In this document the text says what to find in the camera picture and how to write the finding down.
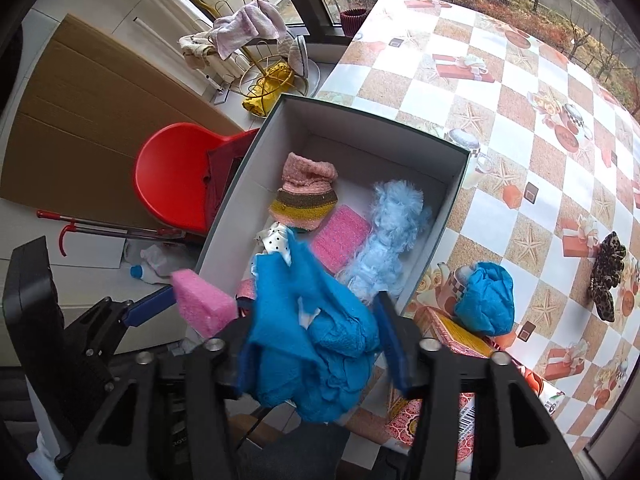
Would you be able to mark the beige towel on rack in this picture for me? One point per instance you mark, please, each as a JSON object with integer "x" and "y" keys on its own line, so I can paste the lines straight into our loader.
{"x": 200, "y": 53}

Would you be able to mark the red plastic chair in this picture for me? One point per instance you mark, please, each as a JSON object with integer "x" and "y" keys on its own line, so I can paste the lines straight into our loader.
{"x": 183, "y": 172}

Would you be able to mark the red patterned gift box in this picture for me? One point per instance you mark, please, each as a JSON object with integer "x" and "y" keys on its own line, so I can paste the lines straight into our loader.
{"x": 442, "y": 366}

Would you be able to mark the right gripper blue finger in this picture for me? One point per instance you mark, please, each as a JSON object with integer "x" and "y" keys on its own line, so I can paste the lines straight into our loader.
{"x": 398, "y": 342}

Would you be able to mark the pink brown yellow striped sock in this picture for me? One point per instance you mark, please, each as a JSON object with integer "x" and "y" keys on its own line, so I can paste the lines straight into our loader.
{"x": 306, "y": 195}

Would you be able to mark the gold wire rack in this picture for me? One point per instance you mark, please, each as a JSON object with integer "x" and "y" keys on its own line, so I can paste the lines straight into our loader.
{"x": 263, "y": 53}

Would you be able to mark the checkered printed tablecloth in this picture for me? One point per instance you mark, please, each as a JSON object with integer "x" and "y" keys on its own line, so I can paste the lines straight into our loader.
{"x": 553, "y": 169}

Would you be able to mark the white polka dot scrunchie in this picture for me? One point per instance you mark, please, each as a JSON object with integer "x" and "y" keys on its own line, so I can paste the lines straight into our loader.
{"x": 272, "y": 240}

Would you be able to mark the leopard print scrunchie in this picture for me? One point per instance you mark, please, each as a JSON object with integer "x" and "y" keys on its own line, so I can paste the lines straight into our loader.
{"x": 606, "y": 273}

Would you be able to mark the blue cloth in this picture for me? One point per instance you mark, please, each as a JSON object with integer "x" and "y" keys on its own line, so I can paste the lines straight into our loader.
{"x": 311, "y": 340}
{"x": 486, "y": 306}

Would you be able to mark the pink foam sponge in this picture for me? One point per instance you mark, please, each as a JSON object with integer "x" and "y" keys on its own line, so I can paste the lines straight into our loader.
{"x": 341, "y": 237}
{"x": 204, "y": 307}

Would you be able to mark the dark red knit pot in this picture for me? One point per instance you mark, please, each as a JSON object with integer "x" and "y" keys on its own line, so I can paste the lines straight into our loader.
{"x": 352, "y": 19}

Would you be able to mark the fluffy light blue sock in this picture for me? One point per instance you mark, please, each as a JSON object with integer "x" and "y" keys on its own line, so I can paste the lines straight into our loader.
{"x": 398, "y": 216}

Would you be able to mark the pink towel on rack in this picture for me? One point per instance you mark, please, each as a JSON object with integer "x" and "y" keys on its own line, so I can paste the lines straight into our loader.
{"x": 258, "y": 19}

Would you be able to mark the tissue pack with mushroom print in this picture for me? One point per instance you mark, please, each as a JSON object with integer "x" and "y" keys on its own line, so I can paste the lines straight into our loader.
{"x": 549, "y": 396}

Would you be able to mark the brown cardboard sheet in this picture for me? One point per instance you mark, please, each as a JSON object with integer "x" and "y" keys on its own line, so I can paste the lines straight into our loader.
{"x": 87, "y": 109}

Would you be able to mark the yellow cloth in rack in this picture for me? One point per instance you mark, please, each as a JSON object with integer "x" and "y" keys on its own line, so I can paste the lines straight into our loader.
{"x": 262, "y": 94}

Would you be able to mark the grey cardboard box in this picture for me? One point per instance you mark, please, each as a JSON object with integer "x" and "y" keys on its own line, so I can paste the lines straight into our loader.
{"x": 310, "y": 158}

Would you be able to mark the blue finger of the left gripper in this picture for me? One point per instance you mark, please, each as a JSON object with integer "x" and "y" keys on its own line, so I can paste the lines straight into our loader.
{"x": 149, "y": 307}

